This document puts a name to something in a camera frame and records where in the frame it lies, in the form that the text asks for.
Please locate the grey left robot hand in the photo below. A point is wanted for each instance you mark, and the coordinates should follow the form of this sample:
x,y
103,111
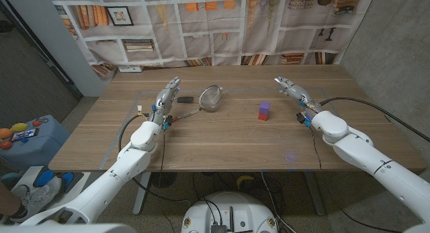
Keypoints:
x,y
164,100

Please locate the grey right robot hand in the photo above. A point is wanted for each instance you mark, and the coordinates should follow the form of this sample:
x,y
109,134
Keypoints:
x,y
297,92

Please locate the purple magnetic cube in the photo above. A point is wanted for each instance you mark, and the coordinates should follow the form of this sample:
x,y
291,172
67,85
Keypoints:
x,y
264,107

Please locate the red magnetic cube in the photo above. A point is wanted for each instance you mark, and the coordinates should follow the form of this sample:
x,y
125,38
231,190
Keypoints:
x,y
263,116

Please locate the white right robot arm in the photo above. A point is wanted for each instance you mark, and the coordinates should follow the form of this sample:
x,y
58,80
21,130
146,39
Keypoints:
x,y
373,155

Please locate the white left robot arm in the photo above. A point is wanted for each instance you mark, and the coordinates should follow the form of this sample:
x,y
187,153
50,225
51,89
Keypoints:
x,y
111,179

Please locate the small red toy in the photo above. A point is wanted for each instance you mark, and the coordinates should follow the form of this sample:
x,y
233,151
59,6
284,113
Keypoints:
x,y
37,123

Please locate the white power strip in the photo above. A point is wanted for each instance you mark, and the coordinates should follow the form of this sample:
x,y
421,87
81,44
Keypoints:
x,y
131,69

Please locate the black round fan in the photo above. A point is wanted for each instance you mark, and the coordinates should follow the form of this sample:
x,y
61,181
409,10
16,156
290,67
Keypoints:
x,y
163,179

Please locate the printed bookshelf backdrop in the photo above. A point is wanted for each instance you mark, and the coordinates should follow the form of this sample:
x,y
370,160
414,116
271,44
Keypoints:
x,y
215,28

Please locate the white table leg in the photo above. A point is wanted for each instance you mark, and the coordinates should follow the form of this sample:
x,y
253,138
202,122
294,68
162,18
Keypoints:
x,y
141,192

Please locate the yellow curved object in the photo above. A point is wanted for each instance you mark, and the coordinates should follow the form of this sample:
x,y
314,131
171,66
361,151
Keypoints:
x,y
244,177

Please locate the grey table leg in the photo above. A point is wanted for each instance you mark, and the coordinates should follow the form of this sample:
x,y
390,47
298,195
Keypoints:
x,y
315,192

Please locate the white foot pedal blue pads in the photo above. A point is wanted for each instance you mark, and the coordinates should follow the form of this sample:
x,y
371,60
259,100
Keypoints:
x,y
67,179

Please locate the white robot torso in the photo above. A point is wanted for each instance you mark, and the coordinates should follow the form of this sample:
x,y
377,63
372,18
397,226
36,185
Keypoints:
x,y
242,209

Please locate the blue-grey stool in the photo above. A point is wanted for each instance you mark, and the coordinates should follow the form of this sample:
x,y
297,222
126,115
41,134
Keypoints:
x,y
43,149

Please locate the phone with colourful screen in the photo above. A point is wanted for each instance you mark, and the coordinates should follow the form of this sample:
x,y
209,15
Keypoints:
x,y
25,134

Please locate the yellow ball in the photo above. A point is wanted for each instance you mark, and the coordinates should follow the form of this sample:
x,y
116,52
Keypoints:
x,y
19,127

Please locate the grey sneaker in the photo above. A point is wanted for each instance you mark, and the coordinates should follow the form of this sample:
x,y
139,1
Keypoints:
x,y
38,197

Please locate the orange ball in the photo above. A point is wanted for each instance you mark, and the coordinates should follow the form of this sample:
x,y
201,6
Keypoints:
x,y
5,133

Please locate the red ball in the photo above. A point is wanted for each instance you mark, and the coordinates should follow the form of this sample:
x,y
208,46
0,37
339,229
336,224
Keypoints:
x,y
5,145

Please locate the teal round object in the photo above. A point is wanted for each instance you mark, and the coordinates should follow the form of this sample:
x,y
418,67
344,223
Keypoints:
x,y
8,177

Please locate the person's bare leg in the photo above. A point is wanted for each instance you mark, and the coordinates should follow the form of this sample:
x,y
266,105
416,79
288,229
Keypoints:
x,y
8,201

